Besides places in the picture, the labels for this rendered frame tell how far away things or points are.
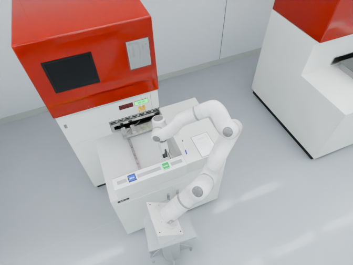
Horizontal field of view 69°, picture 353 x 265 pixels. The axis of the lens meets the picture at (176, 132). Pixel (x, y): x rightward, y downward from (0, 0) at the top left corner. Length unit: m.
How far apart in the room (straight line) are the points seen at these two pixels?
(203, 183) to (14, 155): 2.74
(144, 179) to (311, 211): 1.86
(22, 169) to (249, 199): 2.62
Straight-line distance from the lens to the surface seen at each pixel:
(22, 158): 3.67
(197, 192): 1.50
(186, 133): 2.09
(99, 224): 2.88
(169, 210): 1.71
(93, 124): 2.23
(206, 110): 1.46
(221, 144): 1.49
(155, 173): 1.90
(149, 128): 2.26
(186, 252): 2.66
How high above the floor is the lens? 2.59
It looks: 51 degrees down
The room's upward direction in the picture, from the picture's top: 2 degrees counter-clockwise
